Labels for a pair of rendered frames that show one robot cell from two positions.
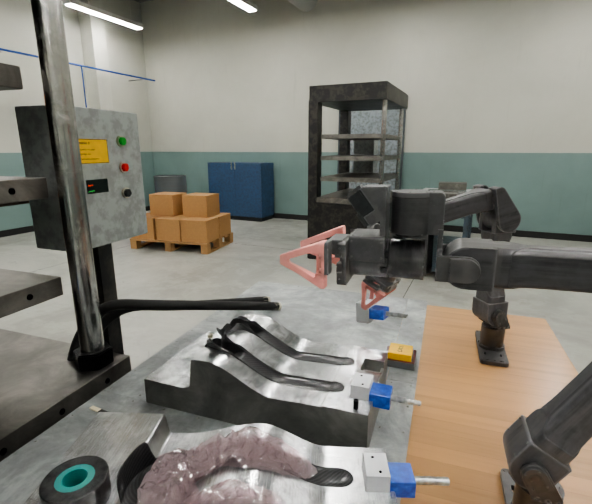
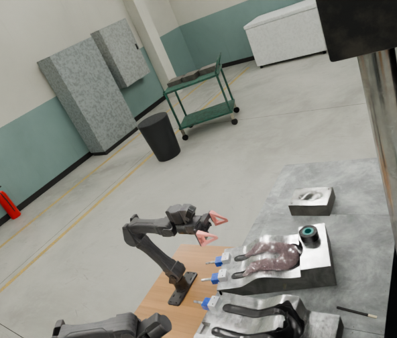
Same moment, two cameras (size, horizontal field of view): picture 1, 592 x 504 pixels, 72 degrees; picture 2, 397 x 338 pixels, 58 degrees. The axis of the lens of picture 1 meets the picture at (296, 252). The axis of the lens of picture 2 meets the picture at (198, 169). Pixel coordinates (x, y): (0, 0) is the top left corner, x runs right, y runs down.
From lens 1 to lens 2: 1.86 m
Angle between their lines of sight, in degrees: 136
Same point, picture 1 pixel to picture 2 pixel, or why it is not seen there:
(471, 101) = not seen: outside the picture
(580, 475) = (153, 309)
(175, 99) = not seen: outside the picture
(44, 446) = (377, 289)
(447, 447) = (190, 316)
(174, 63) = not seen: outside the picture
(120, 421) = (316, 263)
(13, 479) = (373, 272)
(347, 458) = (231, 283)
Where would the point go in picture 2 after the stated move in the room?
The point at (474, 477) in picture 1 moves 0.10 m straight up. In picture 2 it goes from (189, 302) to (180, 288)
